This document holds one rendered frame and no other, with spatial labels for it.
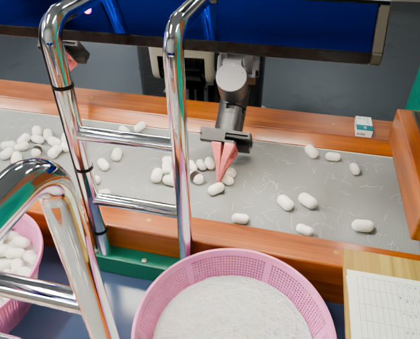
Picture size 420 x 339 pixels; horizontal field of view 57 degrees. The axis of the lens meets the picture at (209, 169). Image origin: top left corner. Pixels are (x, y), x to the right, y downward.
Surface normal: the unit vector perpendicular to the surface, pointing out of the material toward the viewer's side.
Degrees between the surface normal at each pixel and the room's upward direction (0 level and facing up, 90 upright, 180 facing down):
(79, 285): 90
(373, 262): 0
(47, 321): 0
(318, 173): 0
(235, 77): 41
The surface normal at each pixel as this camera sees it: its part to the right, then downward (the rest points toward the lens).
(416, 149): -0.01, -0.79
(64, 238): -0.01, 0.61
